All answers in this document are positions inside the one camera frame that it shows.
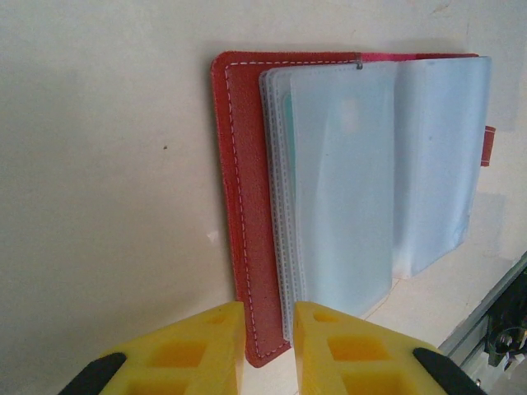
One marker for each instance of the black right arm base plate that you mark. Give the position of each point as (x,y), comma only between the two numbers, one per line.
(510,312)

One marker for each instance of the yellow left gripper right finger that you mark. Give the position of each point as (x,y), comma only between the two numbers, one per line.
(350,362)

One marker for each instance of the aluminium front frame rail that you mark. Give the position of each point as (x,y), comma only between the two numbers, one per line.
(465,333)

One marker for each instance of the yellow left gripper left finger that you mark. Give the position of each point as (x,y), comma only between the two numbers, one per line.
(185,362)

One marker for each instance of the teal credit card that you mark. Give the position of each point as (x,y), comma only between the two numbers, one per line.
(289,136)

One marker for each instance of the red leather card holder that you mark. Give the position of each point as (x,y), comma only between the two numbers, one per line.
(247,205)

